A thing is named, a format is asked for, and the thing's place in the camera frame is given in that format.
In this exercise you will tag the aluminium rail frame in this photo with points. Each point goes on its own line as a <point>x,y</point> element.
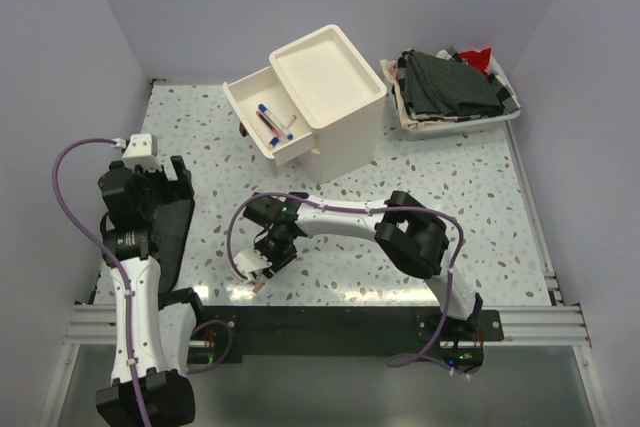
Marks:
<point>476,176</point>

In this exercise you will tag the dark green folded cloth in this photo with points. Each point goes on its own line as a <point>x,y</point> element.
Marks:
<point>432,87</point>

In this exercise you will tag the red cloth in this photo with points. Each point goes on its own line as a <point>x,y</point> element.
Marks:
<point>478,59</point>

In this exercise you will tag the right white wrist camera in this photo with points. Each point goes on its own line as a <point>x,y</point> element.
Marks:
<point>249,265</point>

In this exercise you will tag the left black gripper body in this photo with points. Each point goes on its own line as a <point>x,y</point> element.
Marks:
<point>156,188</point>

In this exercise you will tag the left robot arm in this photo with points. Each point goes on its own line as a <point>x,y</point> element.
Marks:
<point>145,230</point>

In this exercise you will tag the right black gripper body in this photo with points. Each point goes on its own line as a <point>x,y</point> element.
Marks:
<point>277,250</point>

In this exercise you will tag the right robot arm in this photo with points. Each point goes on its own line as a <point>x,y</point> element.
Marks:
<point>421,243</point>

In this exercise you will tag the short blue marker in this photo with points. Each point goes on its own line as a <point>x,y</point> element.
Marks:
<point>286,135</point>

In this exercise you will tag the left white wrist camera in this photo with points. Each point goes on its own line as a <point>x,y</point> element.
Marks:
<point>141,152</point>

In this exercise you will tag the cream drawer cabinet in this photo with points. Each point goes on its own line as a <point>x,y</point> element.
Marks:
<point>340,97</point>

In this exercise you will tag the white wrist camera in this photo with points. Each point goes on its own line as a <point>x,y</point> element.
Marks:
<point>249,265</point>
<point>141,152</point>

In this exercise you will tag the black mat with blue trim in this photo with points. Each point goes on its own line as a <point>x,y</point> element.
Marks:
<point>172,226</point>

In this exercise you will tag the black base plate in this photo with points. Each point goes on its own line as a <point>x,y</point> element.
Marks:
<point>403,334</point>

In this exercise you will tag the white tray of cloths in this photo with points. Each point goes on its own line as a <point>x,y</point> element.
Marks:
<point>420,127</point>

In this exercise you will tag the cream top drawer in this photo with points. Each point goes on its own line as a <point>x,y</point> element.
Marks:
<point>264,87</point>

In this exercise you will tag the dark red pen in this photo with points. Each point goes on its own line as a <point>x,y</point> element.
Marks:
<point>275,132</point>

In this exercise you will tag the long blue marker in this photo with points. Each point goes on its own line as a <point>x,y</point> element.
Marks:
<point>262,108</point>

